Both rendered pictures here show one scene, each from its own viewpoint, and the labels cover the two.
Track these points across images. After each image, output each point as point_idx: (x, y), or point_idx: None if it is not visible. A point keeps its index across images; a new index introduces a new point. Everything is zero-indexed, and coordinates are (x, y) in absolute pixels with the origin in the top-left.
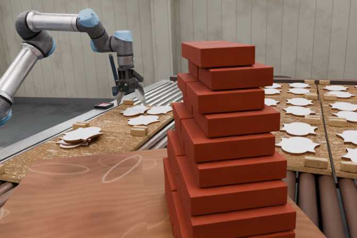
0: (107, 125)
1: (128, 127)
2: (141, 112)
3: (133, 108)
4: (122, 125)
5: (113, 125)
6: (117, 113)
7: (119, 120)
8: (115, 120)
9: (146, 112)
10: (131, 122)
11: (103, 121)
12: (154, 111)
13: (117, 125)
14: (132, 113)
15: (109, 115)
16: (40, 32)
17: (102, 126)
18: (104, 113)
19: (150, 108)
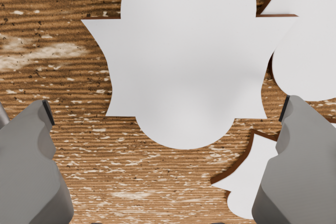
0: (159, 219)
1: (240, 218)
2: (250, 111)
3: (145, 30)
4: (213, 212)
5: (178, 213)
6: (81, 102)
7: (170, 178)
8: (150, 181)
9: (274, 80)
10: (243, 207)
11: (113, 196)
12: (332, 58)
13: (196, 214)
14: (194, 126)
15: (74, 138)
16: None
17: (149, 223)
18: (13, 116)
19: None
